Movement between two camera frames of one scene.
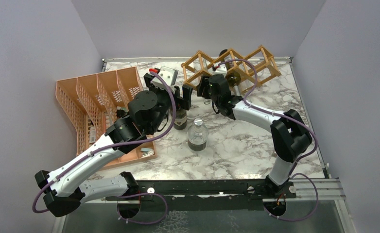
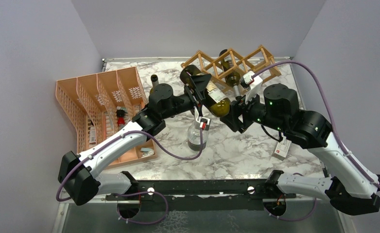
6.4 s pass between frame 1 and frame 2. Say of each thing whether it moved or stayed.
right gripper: moved
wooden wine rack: stayed
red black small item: stayed
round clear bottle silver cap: stayed
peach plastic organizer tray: stayed
